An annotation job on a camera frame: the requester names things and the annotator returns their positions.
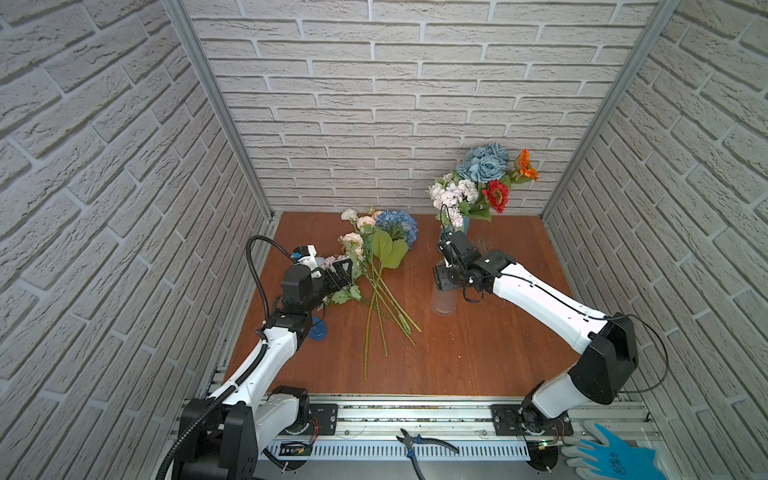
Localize aluminium left corner post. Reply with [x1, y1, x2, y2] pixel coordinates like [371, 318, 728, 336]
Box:
[164, 0, 275, 221]

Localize small pink white bouquet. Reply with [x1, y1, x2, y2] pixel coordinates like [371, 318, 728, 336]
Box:
[323, 255, 365, 306]

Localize cream white flower stem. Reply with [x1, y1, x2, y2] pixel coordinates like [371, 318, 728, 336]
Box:
[341, 209, 358, 223]

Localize orange gerbera flower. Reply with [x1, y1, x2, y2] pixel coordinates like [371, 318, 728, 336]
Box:
[502, 149, 539, 186]

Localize aluminium right corner post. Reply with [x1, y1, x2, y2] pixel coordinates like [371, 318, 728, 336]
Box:
[540, 0, 681, 221]

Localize peach rose stem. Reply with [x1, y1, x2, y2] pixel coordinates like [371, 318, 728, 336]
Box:
[338, 209, 421, 342]

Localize aluminium corner post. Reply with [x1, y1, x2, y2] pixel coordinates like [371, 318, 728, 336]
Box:
[164, 0, 275, 221]
[540, 0, 681, 221]

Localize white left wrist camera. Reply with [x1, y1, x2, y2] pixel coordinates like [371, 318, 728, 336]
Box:
[291, 245, 324, 270]

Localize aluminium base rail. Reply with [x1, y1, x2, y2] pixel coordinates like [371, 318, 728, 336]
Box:
[258, 394, 661, 471]

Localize clear glass vase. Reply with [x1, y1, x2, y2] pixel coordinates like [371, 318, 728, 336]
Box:
[430, 280, 458, 316]

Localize dark blue hydrangea flower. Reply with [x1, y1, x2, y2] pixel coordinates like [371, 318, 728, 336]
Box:
[369, 210, 418, 269]

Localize light blue rose bouquet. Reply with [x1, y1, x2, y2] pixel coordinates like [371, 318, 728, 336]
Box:
[456, 143, 510, 183]

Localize blue handled pliers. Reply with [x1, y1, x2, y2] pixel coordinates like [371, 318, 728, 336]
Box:
[395, 427, 460, 480]

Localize white blue work glove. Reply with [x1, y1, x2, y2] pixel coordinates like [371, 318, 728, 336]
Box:
[560, 421, 665, 480]

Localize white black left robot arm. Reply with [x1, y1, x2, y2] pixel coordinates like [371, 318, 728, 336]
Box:
[156, 259, 353, 479]

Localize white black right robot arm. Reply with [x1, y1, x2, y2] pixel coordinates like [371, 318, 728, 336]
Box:
[434, 230, 638, 435]

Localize red carnation flower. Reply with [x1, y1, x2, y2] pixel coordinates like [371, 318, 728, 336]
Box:
[466, 180, 509, 222]

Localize pink white mixed bouquet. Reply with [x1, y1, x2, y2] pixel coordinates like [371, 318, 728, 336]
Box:
[428, 171, 479, 230]

